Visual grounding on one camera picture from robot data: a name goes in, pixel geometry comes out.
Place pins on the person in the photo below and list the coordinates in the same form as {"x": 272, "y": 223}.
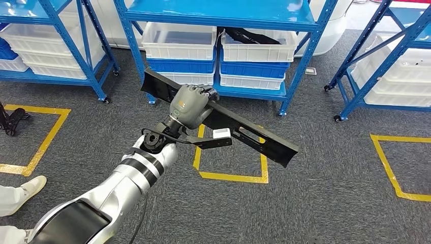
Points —
{"x": 13, "y": 198}

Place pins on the black plastic license plate bracket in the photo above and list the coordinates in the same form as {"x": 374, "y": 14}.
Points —
{"x": 269, "y": 148}

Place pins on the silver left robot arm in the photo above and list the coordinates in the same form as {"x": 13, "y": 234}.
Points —
{"x": 131, "y": 178}

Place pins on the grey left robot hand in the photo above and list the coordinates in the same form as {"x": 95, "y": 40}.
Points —
{"x": 188, "y": 106}

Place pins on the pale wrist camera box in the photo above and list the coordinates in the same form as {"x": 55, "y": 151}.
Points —
{"x": 222, "y": 133}

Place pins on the blue metal shelf rack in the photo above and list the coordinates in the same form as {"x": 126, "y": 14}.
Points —
{"x": 27, "y": 8}
{"x": 381, "y": 69}
{"x": 219, "y": 13}

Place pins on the white car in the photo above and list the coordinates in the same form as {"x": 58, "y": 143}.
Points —
{"x": 330, "y": 33}

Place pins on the black plastic part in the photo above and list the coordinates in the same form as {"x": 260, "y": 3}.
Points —
{"x": 249, "y": 36}

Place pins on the silver floor socket plate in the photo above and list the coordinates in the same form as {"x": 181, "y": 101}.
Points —
{"x": 310, "y": 71}

